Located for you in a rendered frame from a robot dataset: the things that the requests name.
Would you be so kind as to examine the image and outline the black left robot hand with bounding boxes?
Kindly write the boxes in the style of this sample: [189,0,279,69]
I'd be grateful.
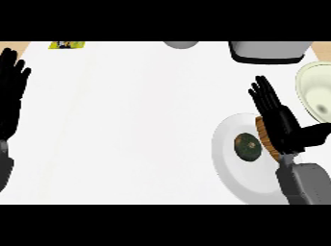
[0,47,32,141]

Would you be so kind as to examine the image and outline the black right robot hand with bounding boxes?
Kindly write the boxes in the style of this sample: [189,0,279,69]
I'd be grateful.
[246,75,331,156]

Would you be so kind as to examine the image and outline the dark green squash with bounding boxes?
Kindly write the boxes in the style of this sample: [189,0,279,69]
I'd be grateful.
[233,132,262,162]

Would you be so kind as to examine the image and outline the pale cream bowl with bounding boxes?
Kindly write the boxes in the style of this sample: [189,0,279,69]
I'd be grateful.
[295,61,331,138]

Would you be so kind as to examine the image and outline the white plate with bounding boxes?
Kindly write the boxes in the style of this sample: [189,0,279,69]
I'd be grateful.
[209,112,291,205]

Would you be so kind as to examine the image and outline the yellow green printed packet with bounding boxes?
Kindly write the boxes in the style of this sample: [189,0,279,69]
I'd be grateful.
[48,41,87,50]

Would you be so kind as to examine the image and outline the grey appliance with black base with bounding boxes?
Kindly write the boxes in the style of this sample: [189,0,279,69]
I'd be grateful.
[227,41,314,65]

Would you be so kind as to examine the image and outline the grey round object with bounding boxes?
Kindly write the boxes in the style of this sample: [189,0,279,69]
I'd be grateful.
[162,41,202,50]

